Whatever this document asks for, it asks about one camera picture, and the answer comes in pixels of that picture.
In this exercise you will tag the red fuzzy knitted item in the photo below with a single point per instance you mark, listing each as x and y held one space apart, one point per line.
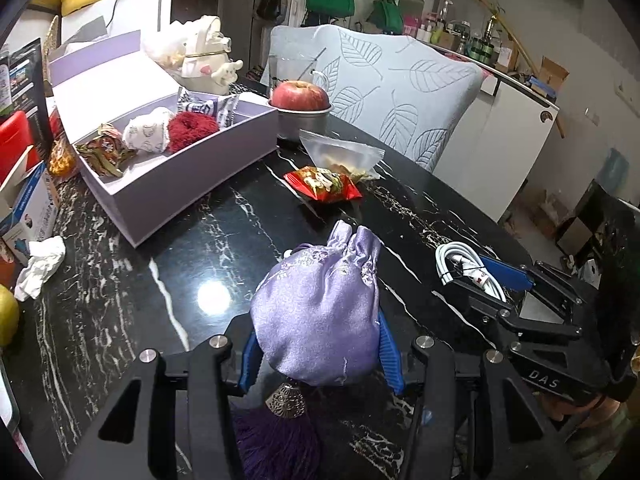
187 128

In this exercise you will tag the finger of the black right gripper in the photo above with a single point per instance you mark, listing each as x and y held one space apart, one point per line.
469 299
549 285

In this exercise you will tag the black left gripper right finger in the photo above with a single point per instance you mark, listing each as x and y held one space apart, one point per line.
509 437

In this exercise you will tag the black snack pouch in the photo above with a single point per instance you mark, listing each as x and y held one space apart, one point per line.
27 93

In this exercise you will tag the red foil snack packet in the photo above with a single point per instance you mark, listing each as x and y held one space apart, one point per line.
322 185

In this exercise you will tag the blue white tissue box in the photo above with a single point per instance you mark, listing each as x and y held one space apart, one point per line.
29 206

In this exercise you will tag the red plastic container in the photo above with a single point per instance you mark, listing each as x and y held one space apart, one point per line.
15 138

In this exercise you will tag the light blue leaf cushion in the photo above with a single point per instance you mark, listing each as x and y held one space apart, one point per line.
402 92

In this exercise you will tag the crumpled white tissue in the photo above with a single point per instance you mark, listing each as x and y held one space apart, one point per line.
45 258

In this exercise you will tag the cream cartoon water bottle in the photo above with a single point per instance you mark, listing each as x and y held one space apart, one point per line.
206 64

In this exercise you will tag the glass mug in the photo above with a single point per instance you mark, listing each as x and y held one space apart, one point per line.
283 68

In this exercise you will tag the clear zip bag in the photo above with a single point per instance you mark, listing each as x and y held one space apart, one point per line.
354 159

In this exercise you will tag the yellow green pear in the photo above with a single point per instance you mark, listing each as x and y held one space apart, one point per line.
9 316

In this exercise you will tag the lilac open gift box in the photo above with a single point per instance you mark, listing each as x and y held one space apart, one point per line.
110 80

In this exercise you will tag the red apple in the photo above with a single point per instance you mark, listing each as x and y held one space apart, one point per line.
298 95

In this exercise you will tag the brown gold snack wrapper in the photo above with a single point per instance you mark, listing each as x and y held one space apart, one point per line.
106 153

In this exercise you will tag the white printed snack bag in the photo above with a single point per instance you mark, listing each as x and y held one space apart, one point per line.
222 108

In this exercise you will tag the metal bowl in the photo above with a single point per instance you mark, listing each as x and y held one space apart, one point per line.
292 122

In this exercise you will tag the purple satin drawstring pouch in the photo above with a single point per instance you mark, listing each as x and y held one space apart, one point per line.
315 318

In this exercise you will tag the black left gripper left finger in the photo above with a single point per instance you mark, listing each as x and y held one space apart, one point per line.
134 434

